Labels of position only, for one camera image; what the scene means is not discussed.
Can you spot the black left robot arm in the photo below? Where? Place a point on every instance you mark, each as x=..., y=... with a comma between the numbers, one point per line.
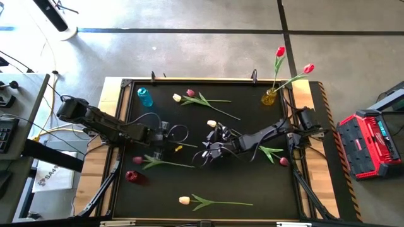
x=104, y=124

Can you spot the red glass vase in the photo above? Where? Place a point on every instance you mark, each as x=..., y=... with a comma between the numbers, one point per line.
x=131, y=176

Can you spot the white round stand base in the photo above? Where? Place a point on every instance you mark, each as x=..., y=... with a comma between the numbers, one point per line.
x=69, y=34

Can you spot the silver bracket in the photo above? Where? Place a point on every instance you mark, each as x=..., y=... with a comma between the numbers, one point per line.
x=293, y=224
x=117, y=223

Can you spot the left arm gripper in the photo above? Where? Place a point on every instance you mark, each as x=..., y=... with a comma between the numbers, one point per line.
x=159, y=137

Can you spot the pink artificial tulip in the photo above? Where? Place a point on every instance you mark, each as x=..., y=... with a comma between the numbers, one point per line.
x=284, y=161
x=190, y=92
x=138, y=160

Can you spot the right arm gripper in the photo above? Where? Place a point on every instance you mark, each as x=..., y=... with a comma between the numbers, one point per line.
x=219, y=149

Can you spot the teal glass vase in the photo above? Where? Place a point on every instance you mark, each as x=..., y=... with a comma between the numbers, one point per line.
x=145, y=96

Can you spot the white printed box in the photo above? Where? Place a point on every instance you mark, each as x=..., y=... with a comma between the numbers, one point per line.
x=60, y=179

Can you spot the black table mat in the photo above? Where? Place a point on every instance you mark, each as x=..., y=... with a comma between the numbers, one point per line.
x=158, y=189

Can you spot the black clamp hook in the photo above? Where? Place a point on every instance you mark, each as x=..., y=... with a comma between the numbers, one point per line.
x=153, y=76
x=254, y=75

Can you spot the black knob lever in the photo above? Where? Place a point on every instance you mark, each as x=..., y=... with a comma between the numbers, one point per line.
x=13, y=84

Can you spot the black hazard striped panel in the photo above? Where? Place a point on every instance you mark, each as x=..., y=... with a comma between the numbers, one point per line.
x=341, y=179

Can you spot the grey metal cart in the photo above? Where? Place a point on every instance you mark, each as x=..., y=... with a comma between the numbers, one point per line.
x=386, y=101

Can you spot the yellow glass vase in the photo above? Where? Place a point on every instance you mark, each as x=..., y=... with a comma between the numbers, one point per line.
x=268, y=97

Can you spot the yellow tulip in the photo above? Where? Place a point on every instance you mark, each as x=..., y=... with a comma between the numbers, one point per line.
x=211, y=123

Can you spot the black desk beam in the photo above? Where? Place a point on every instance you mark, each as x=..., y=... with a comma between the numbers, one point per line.
x=50, y=156

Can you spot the red and black tool case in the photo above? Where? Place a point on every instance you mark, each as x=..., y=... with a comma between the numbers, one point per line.
x=366, y=148

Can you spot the cream artificial tulip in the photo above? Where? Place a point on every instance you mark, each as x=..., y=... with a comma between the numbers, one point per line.
x=184, y=200

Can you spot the grey desk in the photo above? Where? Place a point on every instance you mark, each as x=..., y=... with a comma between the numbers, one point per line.
x=25, y=94

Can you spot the black keyboard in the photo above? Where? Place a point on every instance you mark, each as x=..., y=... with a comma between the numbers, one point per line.
x=6, y=135

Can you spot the yellow tape tag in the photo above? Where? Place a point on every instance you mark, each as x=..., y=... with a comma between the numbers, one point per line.
x=178, y=148

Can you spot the black flat panel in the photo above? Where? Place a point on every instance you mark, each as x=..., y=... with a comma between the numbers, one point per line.
x=52, y=14

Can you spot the white artificial tulip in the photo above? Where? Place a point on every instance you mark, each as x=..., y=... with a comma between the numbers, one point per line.
x=176, y=97

